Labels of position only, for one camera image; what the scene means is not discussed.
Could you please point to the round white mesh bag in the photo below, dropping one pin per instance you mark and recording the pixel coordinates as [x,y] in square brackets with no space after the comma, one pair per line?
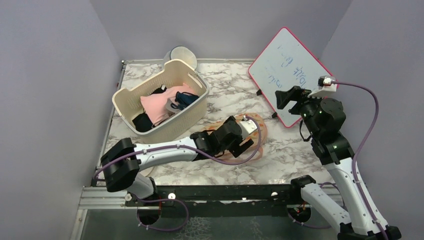
[181,53]

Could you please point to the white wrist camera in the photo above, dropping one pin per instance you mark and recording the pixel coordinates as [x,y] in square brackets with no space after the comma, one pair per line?
[247,128]
[327,85]

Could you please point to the pink garment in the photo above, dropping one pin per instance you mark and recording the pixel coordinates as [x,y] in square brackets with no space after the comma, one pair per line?
[155,104]

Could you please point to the round beige bra wash bag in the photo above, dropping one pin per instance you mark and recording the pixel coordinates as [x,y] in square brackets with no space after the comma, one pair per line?
[146,172]

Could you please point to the cream plastic laundry basket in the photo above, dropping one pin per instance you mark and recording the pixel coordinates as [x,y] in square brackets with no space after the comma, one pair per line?
[175,72]

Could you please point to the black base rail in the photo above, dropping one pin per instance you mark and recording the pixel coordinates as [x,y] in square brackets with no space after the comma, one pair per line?
[215,201]

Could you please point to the dark blue bra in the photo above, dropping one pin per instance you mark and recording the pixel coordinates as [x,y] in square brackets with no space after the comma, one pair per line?
[183,100]

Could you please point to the black garment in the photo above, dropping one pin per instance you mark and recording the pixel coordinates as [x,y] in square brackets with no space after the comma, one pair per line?
[142,123]

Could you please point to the pink framed whiteboard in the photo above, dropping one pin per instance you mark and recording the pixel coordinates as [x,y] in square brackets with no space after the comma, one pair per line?
[285,62]

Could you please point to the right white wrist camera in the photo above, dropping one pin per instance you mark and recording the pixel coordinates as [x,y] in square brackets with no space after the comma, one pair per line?
[327,85]

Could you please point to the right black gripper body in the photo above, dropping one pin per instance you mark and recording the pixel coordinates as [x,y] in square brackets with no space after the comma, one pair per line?
[308,108]

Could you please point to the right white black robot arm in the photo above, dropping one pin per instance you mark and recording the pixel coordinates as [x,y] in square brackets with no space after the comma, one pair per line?
[323,118]

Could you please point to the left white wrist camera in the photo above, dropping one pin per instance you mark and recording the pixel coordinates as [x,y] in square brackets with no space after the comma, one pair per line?
[247,128]

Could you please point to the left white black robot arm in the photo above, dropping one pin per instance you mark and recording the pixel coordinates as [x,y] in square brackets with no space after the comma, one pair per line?
[122,163]

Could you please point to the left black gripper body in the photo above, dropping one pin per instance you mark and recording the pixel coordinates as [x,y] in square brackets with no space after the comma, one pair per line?
[237,146]

